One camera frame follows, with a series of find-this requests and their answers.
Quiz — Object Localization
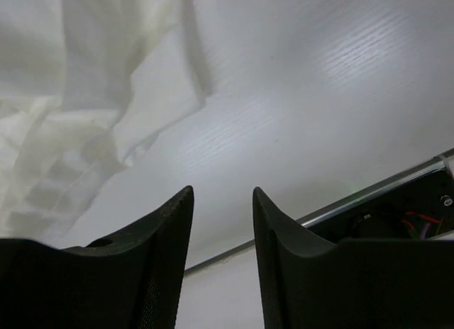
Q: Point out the white pleated skirt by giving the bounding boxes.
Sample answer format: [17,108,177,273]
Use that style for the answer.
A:
[1,0,205,243]

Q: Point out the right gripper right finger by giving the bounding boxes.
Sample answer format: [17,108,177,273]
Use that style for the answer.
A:
[253,188,453,328]

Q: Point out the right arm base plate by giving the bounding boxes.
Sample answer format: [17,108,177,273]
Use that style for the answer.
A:
[186,147,454,273]

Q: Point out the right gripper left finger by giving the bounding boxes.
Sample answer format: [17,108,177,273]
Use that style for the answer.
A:
[1,186,194,328]

